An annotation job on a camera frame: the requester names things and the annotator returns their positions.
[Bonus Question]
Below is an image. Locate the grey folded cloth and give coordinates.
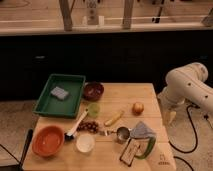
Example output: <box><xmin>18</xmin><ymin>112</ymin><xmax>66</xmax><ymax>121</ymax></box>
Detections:
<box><xmin>130</xmin><ymin>121</ymin><xmax>156</xmax><ymax>139</ymax></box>

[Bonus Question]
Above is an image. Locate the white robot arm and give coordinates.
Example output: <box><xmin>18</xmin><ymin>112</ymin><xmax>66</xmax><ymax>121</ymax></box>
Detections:
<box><xmin>157</xmin><ymin>62</ymin><xmax>213</xmax><ymax>125</ymax></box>

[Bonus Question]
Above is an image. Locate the yellow banana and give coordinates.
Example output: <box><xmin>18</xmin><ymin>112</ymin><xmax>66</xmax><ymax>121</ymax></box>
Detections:
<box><xmin>104</xmin><ymin>111</ymin><xmax>124</xmax><ymax>126</ymax></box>

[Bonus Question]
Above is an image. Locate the small white bowl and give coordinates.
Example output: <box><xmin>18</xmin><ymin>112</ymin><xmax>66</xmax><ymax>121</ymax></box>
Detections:
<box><xmin>76</xmin><ymin>133</ymin><xmax>95</xmax><ymax>153</ymax></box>

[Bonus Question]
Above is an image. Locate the orange plastic bowl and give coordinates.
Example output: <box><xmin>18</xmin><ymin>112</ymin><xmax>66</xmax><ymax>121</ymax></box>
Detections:
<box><xmin>32</xmin><ymin>125</ymin><xmax>64</xmax><ymax>157</ymax></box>

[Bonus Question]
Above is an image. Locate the grey blue sponge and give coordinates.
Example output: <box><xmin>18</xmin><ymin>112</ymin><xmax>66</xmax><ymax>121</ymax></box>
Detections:
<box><xmin>51</xmin><ymin>86</ymin><xmax>69</xmax><ymax>100</ymax></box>

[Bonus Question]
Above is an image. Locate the black cable on floor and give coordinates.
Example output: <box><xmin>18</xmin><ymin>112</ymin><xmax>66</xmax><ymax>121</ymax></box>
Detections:
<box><xmin>168</xmin><ymin>104</ymin><xmax>213</xmax><ymax>155</ymax></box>

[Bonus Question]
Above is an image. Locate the metal measuring cup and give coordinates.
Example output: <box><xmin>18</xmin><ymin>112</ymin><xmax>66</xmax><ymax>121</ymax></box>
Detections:
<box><xmin>99</xmin><ymin>127</ymin><xmax>130</xmax><ymax>144</ymax></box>

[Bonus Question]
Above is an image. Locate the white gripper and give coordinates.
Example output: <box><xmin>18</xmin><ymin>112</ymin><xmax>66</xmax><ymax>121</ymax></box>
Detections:
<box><xmin>161</xmin><ymin>102</ymin><xmax>177</xmax><ymax>126</ymax></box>

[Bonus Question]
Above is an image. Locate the green plastic tray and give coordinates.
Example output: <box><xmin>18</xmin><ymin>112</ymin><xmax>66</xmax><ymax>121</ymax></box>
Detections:
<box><xmin>34</xmin><ymin>74</ymin><xmax>86</xmax><ymax>118</ymax></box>

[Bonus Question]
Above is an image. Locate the bunch of red grapes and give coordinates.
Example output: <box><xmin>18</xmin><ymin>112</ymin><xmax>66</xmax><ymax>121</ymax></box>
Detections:
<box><xmin>77</xmin><ymin>121</ymin><xmax>99</xmax><ymax>133</ymax></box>

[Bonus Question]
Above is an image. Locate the dark red bowl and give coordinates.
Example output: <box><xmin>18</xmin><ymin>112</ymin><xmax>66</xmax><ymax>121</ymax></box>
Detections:
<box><xmin>83</xmin><ymin>82</ymin><xmax>104</xmax><ymax>101</ymax></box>

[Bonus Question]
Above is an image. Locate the red yellow apple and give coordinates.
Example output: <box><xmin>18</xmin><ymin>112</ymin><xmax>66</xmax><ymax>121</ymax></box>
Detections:
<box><xmin>132</xmin><ymin>102</ymin><xmax>144</xmax><ymax>116</ymax></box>

